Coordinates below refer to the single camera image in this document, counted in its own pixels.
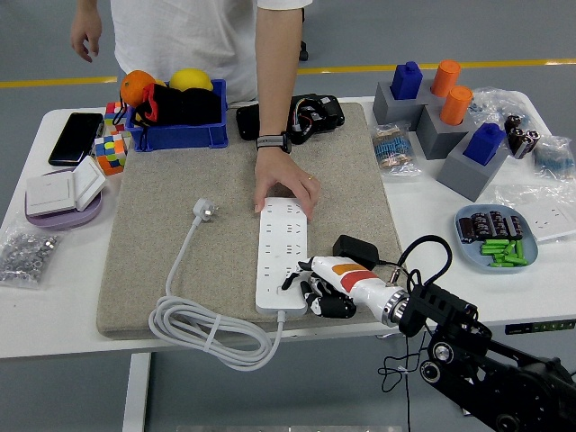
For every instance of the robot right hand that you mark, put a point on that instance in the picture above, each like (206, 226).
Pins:
(346, 274)

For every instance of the person's right hand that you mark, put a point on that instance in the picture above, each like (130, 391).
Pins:
(86, 38)

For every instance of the person's left hand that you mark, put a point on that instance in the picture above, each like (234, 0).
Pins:
(279, 173)

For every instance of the black plug adapter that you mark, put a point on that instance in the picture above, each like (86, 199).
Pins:
(353, 246)

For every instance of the white power strip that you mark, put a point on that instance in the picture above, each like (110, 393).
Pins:
(279, 243)

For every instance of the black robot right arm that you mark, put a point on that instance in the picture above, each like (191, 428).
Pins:
(432, 306)

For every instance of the person's left forearm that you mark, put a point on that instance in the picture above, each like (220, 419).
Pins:
(275, 72)

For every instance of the person's right forearm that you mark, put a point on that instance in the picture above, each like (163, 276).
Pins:
(87, 8)

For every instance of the grey black wristwatch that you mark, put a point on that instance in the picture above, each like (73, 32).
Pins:
(272, 142)

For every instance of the orange fruit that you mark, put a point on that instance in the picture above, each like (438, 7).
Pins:
(135, 85)

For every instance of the open black electronic device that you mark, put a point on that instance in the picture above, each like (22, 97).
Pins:
(324, 112)

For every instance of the colourful puzzle cube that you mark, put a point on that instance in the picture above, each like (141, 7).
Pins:
(111, 112)
(111, 155)

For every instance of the person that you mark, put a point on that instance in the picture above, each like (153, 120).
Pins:
(180, 36)

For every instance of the grey-brown mat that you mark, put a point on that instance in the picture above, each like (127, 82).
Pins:
(180, 180)

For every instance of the black smartphone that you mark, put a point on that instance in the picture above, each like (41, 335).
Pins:
(75, 139)

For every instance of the blue plastic bin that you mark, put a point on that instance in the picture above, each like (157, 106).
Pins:
(180, 135)

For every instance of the yellow lemon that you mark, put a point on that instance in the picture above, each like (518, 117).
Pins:
(191, 80)

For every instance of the bag of tan blue resistors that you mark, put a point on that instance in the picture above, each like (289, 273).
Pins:
(393, 148)

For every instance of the black office chair base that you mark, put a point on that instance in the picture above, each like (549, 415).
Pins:
(303, 54)

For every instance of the grey foam block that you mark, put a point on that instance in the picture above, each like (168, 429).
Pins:
(389, 114)
(463, 177)
(435, 135)

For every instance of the light blue tray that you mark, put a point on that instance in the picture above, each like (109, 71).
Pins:
(472, 258)

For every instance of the black capacitor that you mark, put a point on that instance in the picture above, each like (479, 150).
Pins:
(515, 227)
(482, 223)
(468, 229)
(498, 222)

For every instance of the green battery cell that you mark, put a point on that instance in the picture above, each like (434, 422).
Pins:
(520, 251)
(506, 264)
(503, 258)
(510, 248)
(494, 244)
(492, 250)

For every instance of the blue square peg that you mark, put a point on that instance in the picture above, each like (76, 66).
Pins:
(406, 81)
(484, 144)

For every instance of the purple round plate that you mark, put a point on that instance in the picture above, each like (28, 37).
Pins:
(63, 220)

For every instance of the orange cylinder peg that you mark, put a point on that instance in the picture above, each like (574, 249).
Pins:
(456, 106)
(444, 77)

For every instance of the black table control panel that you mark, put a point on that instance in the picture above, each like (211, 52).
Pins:
(540, 327)

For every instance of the white socket panel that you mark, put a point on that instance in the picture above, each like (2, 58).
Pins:
(551, 222)

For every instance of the bundle of large black capacitors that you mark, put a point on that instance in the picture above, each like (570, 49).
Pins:
(522, 136)

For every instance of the bag of metal nuts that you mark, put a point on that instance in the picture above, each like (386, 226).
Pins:
(24, 256)

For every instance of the white table leg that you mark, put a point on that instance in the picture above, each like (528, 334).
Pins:
(137, 391)

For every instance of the white wall switch panel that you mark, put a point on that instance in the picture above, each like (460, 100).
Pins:
(88, 184)
(48, 193)

